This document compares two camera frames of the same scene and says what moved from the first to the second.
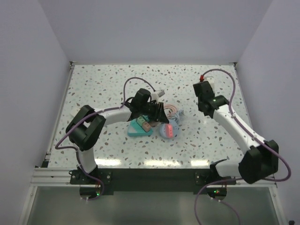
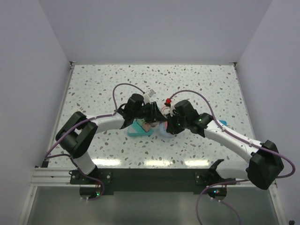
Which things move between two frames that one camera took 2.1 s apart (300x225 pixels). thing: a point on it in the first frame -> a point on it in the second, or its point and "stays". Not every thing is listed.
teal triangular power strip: x=135 y=129 stays
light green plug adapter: x=140 y=120 stays
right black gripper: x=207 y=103 -> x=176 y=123
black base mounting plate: x=150 y=181 stays
